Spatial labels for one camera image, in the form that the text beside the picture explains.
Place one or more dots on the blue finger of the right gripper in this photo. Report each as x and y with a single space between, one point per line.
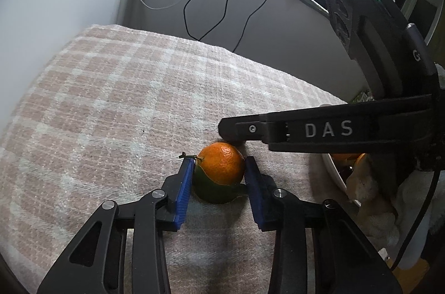
244 128

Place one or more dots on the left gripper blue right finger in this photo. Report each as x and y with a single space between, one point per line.
345 261

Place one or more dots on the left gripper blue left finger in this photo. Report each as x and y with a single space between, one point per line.
93 261

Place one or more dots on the mandarin with green leaf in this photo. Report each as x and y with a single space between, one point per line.
218 173

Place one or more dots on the large oval orange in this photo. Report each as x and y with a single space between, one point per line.
346 159

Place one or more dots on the right hand white glove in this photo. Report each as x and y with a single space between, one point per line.
391 192

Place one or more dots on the dark plum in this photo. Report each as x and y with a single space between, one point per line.
238 144

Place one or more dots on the green snack package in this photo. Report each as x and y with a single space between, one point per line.
362 96

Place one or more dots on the floral white plate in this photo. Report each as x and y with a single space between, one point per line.
338 174

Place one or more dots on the plaid pink tablecloth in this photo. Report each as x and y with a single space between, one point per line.
107 119

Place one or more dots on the black right camera box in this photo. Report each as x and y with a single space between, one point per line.
390 51

